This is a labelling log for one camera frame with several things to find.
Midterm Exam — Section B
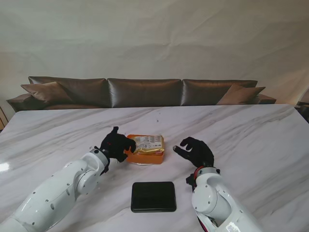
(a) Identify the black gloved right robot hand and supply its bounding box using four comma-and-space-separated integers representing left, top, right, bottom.
172, 136, 215, 169

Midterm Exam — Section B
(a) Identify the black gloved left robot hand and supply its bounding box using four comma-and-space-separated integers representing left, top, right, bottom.
100, 126, 137, 163

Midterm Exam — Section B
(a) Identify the orange plastic tissue box cover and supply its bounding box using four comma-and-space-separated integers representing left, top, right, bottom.
123, 134, 166, 165

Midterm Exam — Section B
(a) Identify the gold tissue pack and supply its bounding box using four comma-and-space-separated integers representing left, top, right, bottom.
131, 135, 166, 156

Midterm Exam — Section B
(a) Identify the black tissue box base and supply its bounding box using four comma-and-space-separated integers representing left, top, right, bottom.
130, 182, 177, 213

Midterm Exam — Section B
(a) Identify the brown leather sofa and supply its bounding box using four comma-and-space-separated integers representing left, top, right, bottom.
6, 76, 277, 113

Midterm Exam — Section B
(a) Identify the brown throw pillow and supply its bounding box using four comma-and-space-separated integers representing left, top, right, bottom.
20, 81, 73, 104
216, 84, 266, 105

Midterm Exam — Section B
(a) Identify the dark background equipment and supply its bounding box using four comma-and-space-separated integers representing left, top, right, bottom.
295, 88, 309, 121

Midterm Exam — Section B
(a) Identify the wooden background furniture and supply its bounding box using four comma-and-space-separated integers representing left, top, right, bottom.
0, 105, 8, 129

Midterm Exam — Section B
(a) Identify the red black right arm cable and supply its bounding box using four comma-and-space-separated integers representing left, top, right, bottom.
193, 166, 205, 179

